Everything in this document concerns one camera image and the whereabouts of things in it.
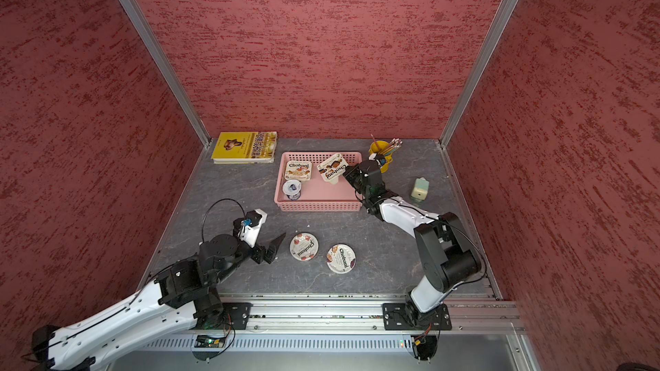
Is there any Chobani Flip chocolate yogurt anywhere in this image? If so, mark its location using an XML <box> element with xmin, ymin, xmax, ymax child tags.
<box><xmin>317</xmin><ymin>153</ymin><xmax>348</xmax><ymax>185</ymax></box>

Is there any Chobani raspberry yogurt tub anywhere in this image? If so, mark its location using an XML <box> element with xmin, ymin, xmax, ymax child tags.
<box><xmin>290</xmin><ymin>233</ymin><xmax>319</xmax><ymax>262</ymax></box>

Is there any Chobani Flip strawberry yogurt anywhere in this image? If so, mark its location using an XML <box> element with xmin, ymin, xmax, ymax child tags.
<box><xmin>284</xmin><ymin>160</ymin><xmax>313</xmax><ymax>181</ymax></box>

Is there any small Dairy Farmers yogurt cup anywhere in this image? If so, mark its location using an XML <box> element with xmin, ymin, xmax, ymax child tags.
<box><xmin>282</xmin><ymin>180</ymin><xmax>303</xmax><ymax>201</ymax></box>

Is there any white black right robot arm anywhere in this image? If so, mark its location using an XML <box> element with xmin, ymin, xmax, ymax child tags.
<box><xmin>343</xmin><ymin>156</ymin><xmax>483</xmax><ymax>322</ymax></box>

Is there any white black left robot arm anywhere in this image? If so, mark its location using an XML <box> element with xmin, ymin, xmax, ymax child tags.
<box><xmin>31</xmin><ymin>235</ymin><xmax>285</xmax><ymax>370</ymax></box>

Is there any pink plastic basket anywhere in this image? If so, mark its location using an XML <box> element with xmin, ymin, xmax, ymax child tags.
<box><xmin>274</xmin><ymin>151</ymin><xmax>362</xmax><ymax>212</ymax></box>

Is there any Chobani passion fruit yogurt tub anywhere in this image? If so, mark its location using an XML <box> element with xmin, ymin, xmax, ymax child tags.
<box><xmin>326</xmin><ymin>244</ymin><xmax>357</xmax><ymax>275</ymax></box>

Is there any yellow metal pencil cup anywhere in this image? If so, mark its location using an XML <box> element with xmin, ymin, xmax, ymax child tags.
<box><xmin>369</xmin><ymin>141</ymin><xmax>393</xmax><ymax>173</ymax></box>

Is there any bundle of coloured pencils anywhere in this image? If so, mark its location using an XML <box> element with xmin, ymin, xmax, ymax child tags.
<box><xmin>379</xmin><ymin>138</ymin><xmax>402</xmax><ymax>156</ymax></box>

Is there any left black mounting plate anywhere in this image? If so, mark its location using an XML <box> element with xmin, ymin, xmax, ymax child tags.
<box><xmin>220</xmin><ymin>302</ymin><xmax>253</xmax><ymax>331</ymax></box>

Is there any black mounting plate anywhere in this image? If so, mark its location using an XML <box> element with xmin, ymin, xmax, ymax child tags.
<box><xmin>220</xmin><ymin>302</ymin><xmax>253</xmax><ymax>331</ymax></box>
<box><xmin>382</xmin><ymin>303</ymin><xmax>452</xmax><ymax>331</ymax></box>

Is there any yellow book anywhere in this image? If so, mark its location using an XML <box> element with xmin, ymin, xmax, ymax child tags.
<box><xmin>211</xmin><ymin>132</ymin><xmax>278</xmax><ymax>165</ymax></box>

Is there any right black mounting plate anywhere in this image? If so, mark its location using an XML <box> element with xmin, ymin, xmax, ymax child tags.
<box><xmin>382</xmin><ymin>303</ymin><xmax>452</xmax><ymax>331</ymax></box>

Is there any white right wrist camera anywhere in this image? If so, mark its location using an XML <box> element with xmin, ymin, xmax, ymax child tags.
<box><xmin>369</xmin><ymin>152</ymin><xmax>393</xmax><ymax>173</ymax></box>

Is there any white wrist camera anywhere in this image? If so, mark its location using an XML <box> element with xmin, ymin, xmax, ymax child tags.
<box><xmin>233</xmin><ymin>209</ymin><xmax>267</xmax><ymax>247</ymax></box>
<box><xmin>369</xmin><ymin>152</ymin><xmax>393</xmax><ymax>173</ymax></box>

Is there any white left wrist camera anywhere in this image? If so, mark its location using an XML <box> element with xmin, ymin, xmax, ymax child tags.
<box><xmin>233</xmin><ymin>209</ymin><xmax>267</xmax><ymax>247</ymax></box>

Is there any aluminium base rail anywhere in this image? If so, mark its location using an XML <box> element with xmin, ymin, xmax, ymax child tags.
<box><xmin>220</xmin><ymin>294</ymin><xmax>527</xmax><ymax>335</ymax></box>

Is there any white perforated cable duct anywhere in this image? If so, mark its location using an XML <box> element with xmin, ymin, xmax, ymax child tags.
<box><xmin>141</xmin><ymin>334</ymin><xmax>414</xmax><ymax>354</ymax></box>

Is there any right aluminium corner post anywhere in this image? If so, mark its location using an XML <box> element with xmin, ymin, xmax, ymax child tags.
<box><xmin>439</xmin><ymin>0</ymin><xmax>519</xmax><ymax>151</ymax></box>

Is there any aluminium corner post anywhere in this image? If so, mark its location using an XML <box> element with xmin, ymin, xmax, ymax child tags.
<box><xmin>119</xmin><ymin>0</ymin><xmax>211</xmax><ymax>149</ymax></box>
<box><xmin>439</xmin><ymin>0</ymin><xmax>519</xmax><ymax>151</ymax></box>

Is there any left aluminium corner post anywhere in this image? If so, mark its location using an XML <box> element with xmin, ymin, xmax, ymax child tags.
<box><xmin>119</xmin><ymin>0</ymin><xmax>211</xmax><ymax>149</ymax></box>

